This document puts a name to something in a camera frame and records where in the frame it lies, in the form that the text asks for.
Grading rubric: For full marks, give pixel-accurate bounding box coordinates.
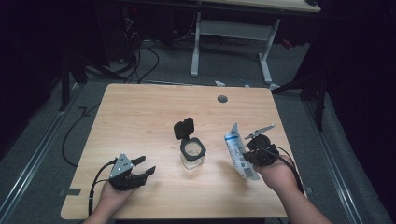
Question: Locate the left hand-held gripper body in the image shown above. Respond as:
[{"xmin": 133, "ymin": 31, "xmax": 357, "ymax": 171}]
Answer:
[{"xmin": 107, "ymin": 152, "xmax": 142, "ymax": 192}]

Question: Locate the person's right hand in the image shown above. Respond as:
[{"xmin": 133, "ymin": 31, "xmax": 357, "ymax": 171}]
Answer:
[{"xmin": 253, "ymin": 154, "xmax": 301, "ymax": 194}]

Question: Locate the white metal frame desk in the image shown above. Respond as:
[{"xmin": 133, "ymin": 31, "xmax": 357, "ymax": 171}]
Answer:
[{"xmin": 190, "ymin": 0, "xmax": 322, "ymax": 91}]

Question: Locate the left hand-held gripper black cable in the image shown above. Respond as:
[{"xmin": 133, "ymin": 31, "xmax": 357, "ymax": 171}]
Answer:
[{"xmin": 87, "ymin": 158, "xmax": 120, "ymax": 217}]

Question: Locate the thin black floor cable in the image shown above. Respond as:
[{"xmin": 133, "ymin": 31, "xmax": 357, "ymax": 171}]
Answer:
[{"xmin": 61, "ymin": 102, "xmax": 103, "ymax": 168}]

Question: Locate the hand-held gripper black cable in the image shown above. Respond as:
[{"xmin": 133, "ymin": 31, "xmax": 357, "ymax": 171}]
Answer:
[
  {"xmin": 87, "ymin": 158, "xmax": 120, "ymax": 217},
  {"xmin": 254, "ymin": 144, "xmax": 305, "ymax": 194}
]

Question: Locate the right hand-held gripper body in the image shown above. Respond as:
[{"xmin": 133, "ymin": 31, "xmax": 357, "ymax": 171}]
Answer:
[{"xmin": 244, "ymin": 123, "xmax": 280, "ymax": 168}]

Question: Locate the person's left hand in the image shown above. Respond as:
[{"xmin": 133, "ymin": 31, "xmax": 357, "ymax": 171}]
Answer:
[{"xmin": 98, "ymin": 179, "xmax": 140, "ymax": 214}]

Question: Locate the glass jar with black lid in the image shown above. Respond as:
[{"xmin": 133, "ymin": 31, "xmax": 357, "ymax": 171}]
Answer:
[{"xmin": 173, "ymin": 117, "xmax": 207, "ymax": 171}]

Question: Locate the right hand-held gripper black cable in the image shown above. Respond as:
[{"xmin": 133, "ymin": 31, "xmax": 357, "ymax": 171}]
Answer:
[{"xmin": 254, "ymin": 144, "xmax": 305, "ymax": 194}]

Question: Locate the black metal stand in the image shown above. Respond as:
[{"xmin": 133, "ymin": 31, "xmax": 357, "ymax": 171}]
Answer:
[
  {"xmin": 58, "ymin": 54, "xmax": 90, "ymax": 113},
  {"xmin": 270, "ymin": 69, "xmax": 329, "ymax": 133}
]

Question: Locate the black floor cable bundle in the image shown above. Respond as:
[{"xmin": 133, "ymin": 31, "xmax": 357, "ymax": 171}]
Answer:
[{"xmin": 85, "ymin": 38, "xmax": 161, "ymax": 85}]

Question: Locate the white and blue pouch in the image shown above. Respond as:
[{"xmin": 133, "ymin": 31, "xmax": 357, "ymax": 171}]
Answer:
[{"xmin": 223, "ymin": 122, "xmax": 262, "ymax": 182}]

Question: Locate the metal floor rail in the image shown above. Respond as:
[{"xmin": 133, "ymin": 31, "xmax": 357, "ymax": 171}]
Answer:
[
  {"xmin": 0, "ymin": 83, "xmax": 84, "ymax": 224},
  {"xmin": 302, "ymin": 100, "xmax": 364, "ymax": 224}
]

